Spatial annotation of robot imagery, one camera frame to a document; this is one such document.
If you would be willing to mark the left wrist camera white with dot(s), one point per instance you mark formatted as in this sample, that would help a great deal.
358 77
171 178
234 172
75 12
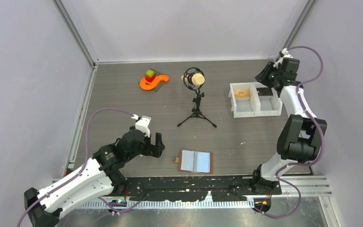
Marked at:
142 124

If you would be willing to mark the red toy block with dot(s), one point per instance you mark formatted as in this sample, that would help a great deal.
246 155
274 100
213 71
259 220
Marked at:
150 78

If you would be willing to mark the white two-compartment box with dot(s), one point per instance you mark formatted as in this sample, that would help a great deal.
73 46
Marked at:
254 106

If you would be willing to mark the beige microphone in shock mount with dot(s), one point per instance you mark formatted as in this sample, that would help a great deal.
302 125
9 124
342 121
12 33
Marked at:
193 79

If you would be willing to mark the aluminium front rail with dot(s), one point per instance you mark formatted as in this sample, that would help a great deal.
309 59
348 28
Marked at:
291 186

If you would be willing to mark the green toy block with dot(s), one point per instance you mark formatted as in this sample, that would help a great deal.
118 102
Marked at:
150 73

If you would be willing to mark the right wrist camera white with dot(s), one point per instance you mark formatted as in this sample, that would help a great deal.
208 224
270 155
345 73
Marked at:
283 54

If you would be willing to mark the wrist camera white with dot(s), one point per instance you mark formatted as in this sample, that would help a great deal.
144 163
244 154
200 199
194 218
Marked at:
283 54
142 124

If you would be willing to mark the grey toy base plate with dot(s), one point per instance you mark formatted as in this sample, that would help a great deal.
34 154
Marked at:
159 86

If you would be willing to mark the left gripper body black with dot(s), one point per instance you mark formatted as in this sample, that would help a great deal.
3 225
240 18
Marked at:
144 149

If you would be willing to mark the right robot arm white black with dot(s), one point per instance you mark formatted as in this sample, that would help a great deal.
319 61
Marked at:
301 138

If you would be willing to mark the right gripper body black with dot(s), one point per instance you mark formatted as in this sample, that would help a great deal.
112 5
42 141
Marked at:
275 75

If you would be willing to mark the orange card in box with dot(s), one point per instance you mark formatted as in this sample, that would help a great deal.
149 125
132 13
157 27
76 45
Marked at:
242 93

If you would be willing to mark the brown card holder wallet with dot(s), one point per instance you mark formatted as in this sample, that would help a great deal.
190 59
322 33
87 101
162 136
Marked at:
195 161

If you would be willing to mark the orange curved plastic piece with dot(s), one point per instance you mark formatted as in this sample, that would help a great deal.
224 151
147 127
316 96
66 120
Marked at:
150 86

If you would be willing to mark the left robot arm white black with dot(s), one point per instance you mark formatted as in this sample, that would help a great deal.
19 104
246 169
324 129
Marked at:
99 176

